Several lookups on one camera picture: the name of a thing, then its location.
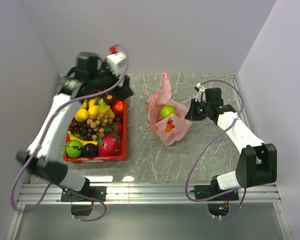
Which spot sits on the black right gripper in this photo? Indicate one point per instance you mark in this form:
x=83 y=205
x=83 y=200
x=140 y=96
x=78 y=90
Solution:
x=192 y=114

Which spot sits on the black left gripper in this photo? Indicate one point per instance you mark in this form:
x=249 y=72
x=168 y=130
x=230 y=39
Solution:
x=124 y=92

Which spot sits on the pink plastic bag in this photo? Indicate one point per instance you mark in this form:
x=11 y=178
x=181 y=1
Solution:
x=153 y=105

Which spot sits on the green fake apple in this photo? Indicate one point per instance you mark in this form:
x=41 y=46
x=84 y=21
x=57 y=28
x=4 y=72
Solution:
x=167 y=110

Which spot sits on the orange red fake mango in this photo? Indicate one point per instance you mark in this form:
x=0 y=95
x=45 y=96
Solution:
x=169 y=127

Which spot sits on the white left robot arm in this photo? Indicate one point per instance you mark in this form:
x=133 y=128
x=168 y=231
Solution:
x=89 y=78

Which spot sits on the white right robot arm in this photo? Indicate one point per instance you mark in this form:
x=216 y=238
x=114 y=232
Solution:
x=257 y=164

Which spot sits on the yellow fake star fruit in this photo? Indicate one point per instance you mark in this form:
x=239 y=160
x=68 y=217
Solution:
x=96 y=106

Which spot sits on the dark purple fake mangosteen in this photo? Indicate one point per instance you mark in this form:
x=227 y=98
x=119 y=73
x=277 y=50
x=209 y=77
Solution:
x=109 y=99

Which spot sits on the dark purple fake grapes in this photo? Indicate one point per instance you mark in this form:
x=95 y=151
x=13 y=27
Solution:
x=81 y=130

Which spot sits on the yellow fake banana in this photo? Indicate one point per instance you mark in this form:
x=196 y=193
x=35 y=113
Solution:
x=83 y=142

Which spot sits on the green round fake fruit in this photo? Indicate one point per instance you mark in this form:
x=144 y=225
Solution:
x=73 y=148

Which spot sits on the dark fake passion fruit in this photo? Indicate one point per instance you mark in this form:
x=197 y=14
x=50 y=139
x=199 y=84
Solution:
x=90 y=150

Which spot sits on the pink fake dragon fruit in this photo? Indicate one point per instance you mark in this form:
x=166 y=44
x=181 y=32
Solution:
x=108 y=146

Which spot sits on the red plastic tray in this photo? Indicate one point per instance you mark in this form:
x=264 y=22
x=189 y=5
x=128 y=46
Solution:
x=122 y=139

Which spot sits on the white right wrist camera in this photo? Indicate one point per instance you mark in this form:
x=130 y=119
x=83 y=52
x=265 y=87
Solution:
x=200 y=90

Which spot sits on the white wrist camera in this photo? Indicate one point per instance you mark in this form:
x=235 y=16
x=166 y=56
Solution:
x=200 y=90
x=116 y=61

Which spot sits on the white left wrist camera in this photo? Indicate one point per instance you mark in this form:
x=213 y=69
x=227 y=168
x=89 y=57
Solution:
x=116 y=61

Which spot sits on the aluminium mounting rail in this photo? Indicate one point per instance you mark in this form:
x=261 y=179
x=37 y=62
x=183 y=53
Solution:
x=141 y=193

